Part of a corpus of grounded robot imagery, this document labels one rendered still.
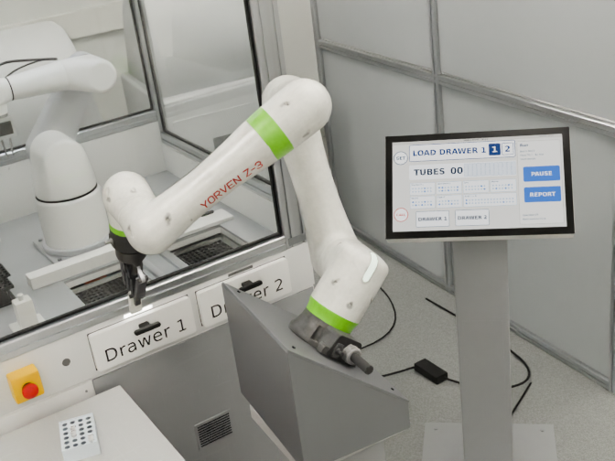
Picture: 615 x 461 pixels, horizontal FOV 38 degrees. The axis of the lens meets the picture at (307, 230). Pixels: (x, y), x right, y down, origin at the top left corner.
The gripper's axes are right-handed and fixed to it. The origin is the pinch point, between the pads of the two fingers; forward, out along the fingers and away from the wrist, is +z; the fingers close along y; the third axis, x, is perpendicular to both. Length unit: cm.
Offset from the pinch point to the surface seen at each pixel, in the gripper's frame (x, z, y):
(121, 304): -0.8, 7.3, -7.4
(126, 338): -2.0, 15.7, -2.7
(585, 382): 163, 95, 38
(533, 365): 157, 102, 18
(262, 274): 40.3, 13.1, -3.4
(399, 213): 78, -3, 8
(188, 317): 15.9, 16.8, -2.2
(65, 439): -27.3, 18.8, 16.5
